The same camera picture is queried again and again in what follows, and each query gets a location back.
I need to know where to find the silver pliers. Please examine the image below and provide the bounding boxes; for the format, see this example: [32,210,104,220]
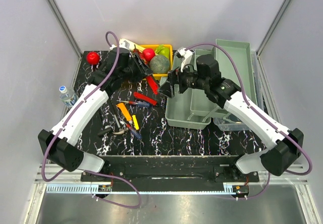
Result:
[113,122,128,135]

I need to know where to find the white radish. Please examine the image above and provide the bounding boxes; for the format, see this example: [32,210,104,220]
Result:
[119,38,145,52]

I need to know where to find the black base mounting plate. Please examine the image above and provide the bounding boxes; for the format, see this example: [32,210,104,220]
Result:
[80,155,260,192]

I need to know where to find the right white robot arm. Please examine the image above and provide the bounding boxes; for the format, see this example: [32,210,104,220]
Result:
[158,54,304,182]

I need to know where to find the blue red screwdriver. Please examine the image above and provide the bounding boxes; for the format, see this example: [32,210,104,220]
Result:
[118,100,151,108]
[126,124,142,140]

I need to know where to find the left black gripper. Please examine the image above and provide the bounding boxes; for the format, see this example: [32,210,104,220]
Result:
[120,53,154,84]

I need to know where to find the orange handled tool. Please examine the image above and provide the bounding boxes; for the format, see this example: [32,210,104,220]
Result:
[116,102,132,122]

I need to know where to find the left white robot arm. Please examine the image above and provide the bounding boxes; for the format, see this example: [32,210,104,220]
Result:
[38,47,152,181]

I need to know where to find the red apple in tray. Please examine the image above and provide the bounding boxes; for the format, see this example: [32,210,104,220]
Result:
[142,48,155,62]

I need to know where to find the yellow utility knife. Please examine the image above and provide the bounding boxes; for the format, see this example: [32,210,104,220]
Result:
[132,115,140,131]

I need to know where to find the green netted melon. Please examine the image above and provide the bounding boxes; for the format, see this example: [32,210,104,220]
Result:
[149,55,170,74]

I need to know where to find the aluminium frame rail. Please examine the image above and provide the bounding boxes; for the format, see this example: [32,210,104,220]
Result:
[34,163,83,184]

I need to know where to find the black handled tool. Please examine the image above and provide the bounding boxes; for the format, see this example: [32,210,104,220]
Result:
[97,127,113,137]

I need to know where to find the red apple on table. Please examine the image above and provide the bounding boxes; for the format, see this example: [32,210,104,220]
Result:
[86,51,100,65]

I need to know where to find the clear plastic tool box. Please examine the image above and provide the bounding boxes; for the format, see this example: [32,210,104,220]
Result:
[165,39,260,131]

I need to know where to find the green pepper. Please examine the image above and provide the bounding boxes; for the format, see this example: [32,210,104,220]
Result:
[154,44,170,59]

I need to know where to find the yellow plastic tray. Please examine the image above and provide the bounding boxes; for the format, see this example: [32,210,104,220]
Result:
[130,44,173,80]

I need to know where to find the red handled pliers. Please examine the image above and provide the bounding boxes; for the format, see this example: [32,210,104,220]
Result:
[145,76,159,95]

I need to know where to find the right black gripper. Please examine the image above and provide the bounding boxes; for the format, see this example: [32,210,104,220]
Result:
[157,61,208,99]

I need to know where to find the plastic water bottle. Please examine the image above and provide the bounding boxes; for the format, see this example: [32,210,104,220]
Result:
[59,86,78,109]

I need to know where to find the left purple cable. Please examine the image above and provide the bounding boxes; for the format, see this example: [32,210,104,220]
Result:
[41,31,142,209]

